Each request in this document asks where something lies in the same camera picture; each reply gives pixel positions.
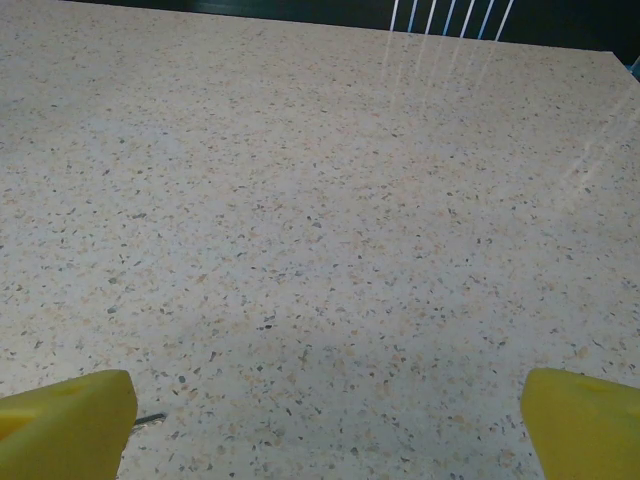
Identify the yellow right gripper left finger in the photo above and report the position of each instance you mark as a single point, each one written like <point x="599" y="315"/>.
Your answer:
<point x="65" y="430"/>

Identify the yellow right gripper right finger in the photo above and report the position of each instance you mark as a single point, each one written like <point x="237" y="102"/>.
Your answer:
<point x="585" y="425"/>

